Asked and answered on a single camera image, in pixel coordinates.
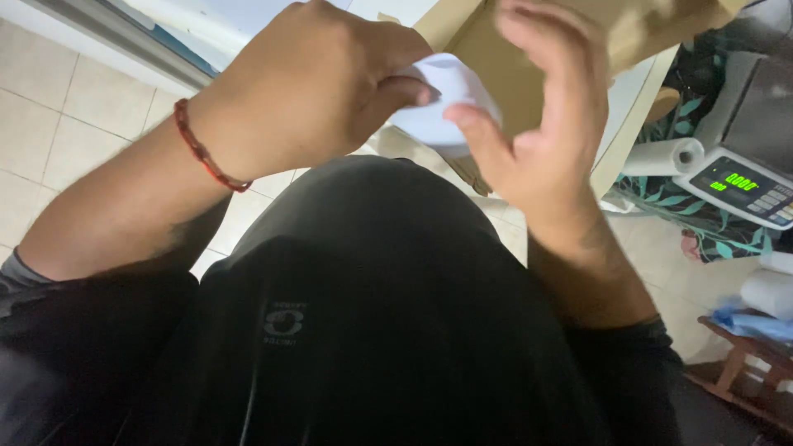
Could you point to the person's right hand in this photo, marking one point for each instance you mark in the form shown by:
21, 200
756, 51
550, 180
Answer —
551, 155

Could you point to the person's left hand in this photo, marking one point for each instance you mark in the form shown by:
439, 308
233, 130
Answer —
297, 99

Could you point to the white paper sheet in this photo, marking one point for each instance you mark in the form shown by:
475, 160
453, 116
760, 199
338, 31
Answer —
455, 83

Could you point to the white paper roll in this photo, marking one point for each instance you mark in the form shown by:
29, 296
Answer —
660, 158

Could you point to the brown cardboard box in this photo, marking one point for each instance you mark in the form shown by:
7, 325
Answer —
644, 25

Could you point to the teal leaf print cloth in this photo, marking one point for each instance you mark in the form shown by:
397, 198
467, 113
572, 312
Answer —
700, 220

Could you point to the digital weighing scale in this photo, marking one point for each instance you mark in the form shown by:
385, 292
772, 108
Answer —
743, 179

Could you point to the person's black shirt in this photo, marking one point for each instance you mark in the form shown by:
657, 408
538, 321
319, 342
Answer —
372, 322

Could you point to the large white roll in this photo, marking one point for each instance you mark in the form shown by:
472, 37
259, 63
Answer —
771, 288

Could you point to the blue plastic bag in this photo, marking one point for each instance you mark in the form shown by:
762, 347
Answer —
749, 323

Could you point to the wooden stool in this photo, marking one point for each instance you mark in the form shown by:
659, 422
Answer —
743, 371

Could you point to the grey metal door rail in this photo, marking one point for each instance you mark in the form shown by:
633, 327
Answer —
130, 46

